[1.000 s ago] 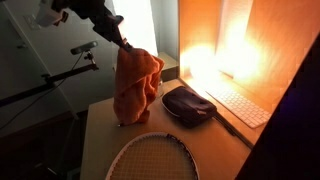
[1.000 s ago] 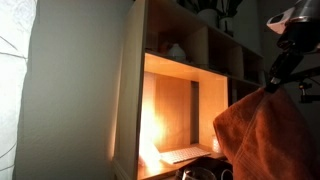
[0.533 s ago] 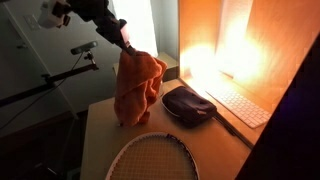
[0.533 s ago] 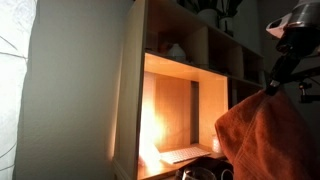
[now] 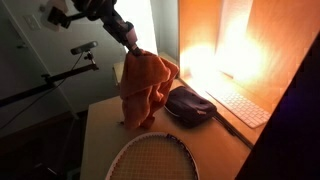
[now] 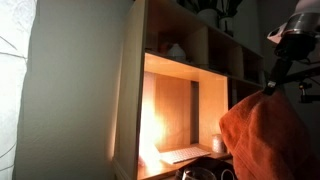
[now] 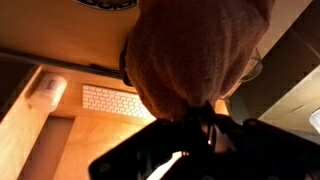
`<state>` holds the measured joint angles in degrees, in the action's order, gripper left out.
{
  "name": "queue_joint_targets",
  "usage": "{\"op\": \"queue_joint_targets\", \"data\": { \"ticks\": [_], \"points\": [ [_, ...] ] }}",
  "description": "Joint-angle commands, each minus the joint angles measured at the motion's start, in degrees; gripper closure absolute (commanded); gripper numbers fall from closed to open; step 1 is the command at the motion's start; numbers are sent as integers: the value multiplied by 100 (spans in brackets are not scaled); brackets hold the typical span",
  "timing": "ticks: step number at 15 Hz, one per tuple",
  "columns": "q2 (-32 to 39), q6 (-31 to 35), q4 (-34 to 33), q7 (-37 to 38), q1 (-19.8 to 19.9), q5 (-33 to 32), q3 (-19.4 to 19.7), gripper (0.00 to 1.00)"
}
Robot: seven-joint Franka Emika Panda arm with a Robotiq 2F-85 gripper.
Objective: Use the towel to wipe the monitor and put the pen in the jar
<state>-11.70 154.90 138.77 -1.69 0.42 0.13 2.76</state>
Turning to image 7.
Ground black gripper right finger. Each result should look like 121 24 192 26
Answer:
200 99 222 153

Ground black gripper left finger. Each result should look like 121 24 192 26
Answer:
181 101 208 155

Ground orange terry towel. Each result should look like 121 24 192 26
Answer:
124 0 276 122

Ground white keyboard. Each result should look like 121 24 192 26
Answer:
81 83 157 121

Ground white glowing lamp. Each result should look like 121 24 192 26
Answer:
308 107 320 135

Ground wooden shelf unit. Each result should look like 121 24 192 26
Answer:
0 64 232 180

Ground tennis racket with white frame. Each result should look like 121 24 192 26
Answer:
74 0 140 12

